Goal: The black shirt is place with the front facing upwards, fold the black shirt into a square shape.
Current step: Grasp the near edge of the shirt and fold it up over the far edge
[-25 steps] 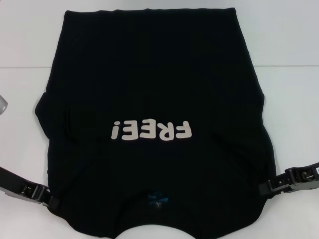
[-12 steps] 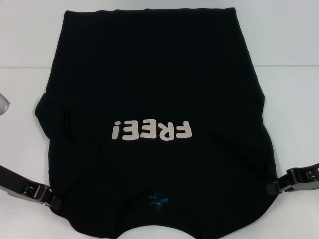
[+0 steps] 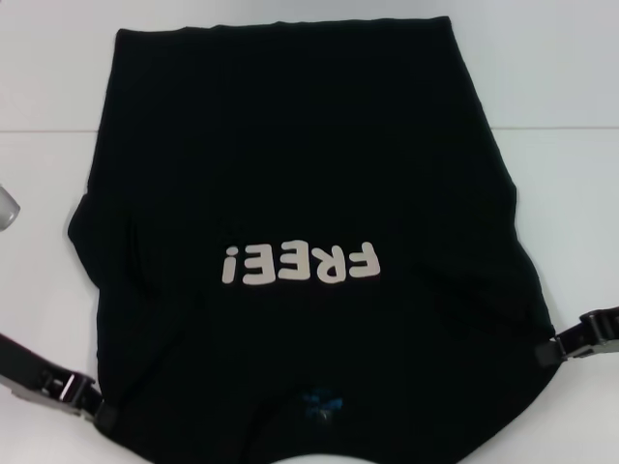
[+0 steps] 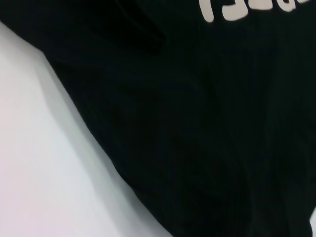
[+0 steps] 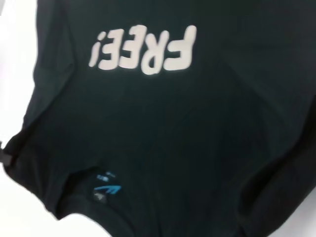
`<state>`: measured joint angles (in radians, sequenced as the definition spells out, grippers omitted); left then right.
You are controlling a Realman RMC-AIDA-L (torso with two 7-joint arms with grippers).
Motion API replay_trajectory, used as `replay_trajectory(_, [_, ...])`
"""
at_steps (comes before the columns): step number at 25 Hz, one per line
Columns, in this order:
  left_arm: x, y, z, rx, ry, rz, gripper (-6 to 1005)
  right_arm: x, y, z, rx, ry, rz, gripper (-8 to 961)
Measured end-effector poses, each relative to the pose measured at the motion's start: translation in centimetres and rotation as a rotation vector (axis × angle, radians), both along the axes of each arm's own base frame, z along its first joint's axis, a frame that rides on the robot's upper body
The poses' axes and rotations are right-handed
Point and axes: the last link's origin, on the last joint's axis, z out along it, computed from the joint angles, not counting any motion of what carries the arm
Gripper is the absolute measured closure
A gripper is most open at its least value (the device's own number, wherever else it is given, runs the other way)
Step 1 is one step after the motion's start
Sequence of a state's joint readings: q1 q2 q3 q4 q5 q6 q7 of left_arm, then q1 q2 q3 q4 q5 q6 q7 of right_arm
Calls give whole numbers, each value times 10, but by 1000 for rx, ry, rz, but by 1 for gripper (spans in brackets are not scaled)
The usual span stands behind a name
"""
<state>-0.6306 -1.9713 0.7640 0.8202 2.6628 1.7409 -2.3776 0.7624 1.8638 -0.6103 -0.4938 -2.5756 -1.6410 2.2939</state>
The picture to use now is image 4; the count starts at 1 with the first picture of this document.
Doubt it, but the black shirt with FREE print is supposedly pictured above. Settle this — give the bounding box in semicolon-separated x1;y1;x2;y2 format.
0;0;316;237

